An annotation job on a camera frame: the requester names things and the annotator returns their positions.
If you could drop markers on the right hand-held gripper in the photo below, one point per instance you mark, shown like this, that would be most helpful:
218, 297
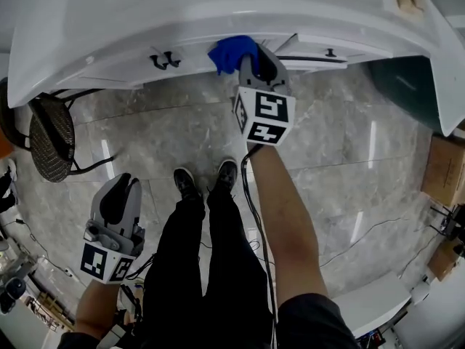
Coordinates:
267, 113

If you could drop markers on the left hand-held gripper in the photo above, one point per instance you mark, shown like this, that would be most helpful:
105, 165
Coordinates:
100, 258

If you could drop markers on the blue cloth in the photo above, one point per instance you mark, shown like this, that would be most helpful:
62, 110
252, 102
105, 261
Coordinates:
232, 51

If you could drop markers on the white cabinet door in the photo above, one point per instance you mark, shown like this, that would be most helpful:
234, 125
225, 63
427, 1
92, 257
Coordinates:
194, 55
312, 47

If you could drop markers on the person's right forearm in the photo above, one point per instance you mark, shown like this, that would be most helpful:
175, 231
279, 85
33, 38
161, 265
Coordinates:
287, 213

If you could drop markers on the person's left forearm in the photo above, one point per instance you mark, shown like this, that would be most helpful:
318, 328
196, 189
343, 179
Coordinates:
94, 307

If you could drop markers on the white cabinet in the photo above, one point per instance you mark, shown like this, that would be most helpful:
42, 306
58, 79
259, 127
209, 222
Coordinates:
109, 9

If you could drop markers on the person's left black shoe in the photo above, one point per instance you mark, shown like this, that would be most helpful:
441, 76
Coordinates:
185, 184

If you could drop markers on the person's black shoe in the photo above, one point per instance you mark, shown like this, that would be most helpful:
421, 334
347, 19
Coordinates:
227, 176
185, 184

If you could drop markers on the person's legs in black trousers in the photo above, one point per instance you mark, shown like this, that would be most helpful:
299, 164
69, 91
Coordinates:
203, 267

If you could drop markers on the person's right black shoe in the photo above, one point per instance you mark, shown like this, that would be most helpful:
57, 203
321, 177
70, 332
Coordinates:
227, 176

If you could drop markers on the orange object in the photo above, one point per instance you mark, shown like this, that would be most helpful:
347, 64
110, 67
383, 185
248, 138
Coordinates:
4, 144

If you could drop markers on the dark green bin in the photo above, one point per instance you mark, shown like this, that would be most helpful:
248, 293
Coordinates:
410, 89

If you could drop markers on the large cardboard box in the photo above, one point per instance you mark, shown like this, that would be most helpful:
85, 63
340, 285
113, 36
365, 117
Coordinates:
445, 169

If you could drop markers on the person's black right sleeve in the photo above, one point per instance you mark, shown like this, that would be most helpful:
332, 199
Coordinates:
312, 325

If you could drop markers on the black stand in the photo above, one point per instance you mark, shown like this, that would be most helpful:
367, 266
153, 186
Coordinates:
450, 222

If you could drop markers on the white board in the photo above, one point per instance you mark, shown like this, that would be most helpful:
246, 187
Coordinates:
374, 300

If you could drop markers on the small cardboard box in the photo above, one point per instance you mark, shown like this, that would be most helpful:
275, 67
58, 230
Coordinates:
445, 260

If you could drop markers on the woven chair with black frame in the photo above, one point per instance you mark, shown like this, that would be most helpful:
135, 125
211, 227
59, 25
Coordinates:
51, 140

